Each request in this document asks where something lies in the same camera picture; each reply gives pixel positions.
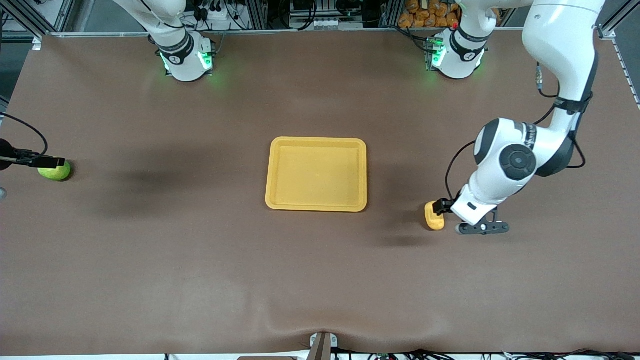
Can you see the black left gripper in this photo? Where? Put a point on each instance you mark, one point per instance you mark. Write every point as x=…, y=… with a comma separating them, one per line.
x=444, y=205

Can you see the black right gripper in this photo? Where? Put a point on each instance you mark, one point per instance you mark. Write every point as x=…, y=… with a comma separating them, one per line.
x=4, y=154

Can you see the yellow potato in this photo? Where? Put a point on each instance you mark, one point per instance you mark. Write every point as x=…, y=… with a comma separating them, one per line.
x=434, y=221

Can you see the green apple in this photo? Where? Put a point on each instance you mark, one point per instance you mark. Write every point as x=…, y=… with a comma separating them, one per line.
x=56, y=174

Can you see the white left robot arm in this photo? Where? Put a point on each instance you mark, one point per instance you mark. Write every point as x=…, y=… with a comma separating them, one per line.
x=560, y=40

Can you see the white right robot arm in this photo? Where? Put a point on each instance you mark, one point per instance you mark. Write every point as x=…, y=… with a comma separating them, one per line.
x=182, y=55

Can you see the yellow plastic tray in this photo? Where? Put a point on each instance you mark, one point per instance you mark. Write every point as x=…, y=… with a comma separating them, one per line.
x=315, y=175

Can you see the large table cover mat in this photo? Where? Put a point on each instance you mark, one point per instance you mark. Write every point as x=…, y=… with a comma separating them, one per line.
x=150, y=275

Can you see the orange packaged snacks pile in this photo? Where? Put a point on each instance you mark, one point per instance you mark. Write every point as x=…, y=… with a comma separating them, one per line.
x=425, y=17

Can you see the white power strip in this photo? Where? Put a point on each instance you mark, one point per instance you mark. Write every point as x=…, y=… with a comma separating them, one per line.
x=220, y=15

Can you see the aluminium frame strut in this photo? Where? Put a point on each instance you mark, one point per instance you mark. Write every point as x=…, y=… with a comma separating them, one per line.
x=30, y=20
x=612, y=22

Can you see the aluminium table edge rail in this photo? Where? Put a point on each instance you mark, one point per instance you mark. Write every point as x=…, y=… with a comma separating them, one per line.
x=300, y=31

